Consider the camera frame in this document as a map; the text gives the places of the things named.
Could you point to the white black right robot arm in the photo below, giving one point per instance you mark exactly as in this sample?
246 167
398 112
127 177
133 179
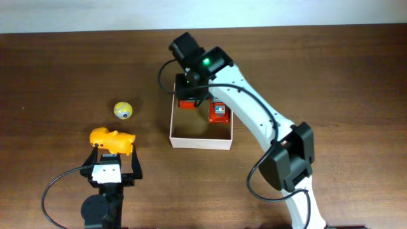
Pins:
289 148

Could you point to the pink open cardboard box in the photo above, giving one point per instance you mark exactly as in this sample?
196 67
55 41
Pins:
190 128

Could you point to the small red toy truck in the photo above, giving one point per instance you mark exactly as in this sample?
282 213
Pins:
186 104

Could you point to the yellow grey toy ball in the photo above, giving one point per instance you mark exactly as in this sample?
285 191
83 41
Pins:
123 110

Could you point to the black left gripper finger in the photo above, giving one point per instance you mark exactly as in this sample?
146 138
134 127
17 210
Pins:
92 159
136 167

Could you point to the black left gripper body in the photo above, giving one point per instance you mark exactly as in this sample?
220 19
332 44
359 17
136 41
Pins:
126 179

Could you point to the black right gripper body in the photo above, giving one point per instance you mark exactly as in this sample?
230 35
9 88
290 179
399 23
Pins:
187 88

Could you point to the red toy car grey top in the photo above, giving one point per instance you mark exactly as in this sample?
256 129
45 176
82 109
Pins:
219 112

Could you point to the orange plastic toy animal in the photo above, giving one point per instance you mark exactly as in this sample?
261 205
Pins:
114 141

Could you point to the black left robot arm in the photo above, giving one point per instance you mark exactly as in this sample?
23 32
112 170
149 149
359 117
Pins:
104 210

